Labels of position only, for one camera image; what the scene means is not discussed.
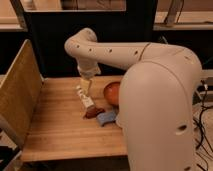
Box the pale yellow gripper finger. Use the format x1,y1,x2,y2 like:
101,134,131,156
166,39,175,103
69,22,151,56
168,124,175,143
80,78,92,95

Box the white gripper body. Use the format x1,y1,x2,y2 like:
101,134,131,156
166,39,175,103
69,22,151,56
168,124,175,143
77,66,101,80

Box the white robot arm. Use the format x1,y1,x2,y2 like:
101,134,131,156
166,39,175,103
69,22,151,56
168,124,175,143
64,28,202,171

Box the white tube bottle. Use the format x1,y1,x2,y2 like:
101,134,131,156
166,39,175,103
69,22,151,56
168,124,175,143
76,86,95,109

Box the orange-brown bowl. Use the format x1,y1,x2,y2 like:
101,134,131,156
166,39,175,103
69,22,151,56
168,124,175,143
103,82,120,106

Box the dark red flat object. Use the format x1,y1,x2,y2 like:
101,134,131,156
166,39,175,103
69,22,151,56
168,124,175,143
84,108,104,119

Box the blue sponge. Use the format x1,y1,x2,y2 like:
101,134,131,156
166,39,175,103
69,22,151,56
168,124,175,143
96,110,117,127

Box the black back panel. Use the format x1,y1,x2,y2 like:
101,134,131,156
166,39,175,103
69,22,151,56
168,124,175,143
24,0,158,77

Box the wooden side panel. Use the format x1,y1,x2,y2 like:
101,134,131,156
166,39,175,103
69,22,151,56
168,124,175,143
0,39,42,148

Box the black cables on floor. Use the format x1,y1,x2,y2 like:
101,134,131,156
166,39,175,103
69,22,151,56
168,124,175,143
193,81,213,171

